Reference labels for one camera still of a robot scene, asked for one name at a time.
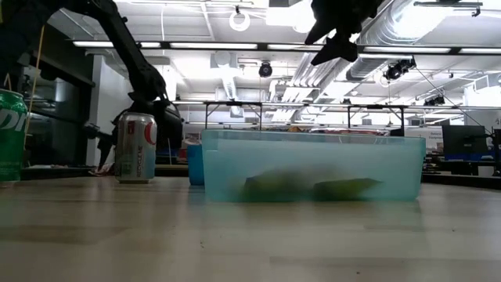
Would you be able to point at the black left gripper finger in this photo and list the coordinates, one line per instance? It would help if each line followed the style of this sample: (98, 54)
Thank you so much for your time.
(107, 147)

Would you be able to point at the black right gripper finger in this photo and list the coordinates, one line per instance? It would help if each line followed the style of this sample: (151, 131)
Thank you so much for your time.
(325, 30)
(338, 49)

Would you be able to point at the pink candy bar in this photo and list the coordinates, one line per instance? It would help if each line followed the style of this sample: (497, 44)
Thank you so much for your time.
(102, 171)

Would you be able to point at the silver soda can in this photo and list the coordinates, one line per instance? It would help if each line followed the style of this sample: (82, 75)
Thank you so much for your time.
(135, 152)

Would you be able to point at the yellow candy pack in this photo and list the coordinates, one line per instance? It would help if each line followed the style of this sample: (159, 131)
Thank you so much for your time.
(274, 190)
(344, 190)

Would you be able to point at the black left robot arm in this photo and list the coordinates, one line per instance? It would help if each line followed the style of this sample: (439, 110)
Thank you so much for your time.
(133, 58)

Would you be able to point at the long ceiling light strip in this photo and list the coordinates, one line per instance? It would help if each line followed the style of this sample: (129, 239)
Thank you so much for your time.
(211, 45)
(195, 102)

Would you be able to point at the blue plastic bin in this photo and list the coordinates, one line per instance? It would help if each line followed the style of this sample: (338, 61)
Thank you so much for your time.
(195, 164)

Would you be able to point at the black track light cluster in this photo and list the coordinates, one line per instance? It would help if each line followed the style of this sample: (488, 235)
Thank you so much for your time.
(399, 68)
(434, 101)

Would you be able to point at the black ceiling spotlight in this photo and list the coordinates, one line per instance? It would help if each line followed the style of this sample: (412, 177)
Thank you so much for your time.
(265, 69)

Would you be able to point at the green soda can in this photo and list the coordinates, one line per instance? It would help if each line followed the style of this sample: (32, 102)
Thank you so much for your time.
(11, 137)

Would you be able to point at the teal translucent plastic bin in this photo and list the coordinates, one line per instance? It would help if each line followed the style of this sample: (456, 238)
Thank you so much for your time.
(274, 152)

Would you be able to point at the black computer monitor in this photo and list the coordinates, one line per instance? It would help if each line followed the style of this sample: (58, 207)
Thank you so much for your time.
(465, 141)

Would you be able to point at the silver ventilation duct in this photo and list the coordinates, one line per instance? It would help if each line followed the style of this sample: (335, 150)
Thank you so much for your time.
(372, 66)

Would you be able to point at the black ceiling rail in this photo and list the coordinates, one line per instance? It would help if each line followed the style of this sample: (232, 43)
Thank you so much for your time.
(446, 4)

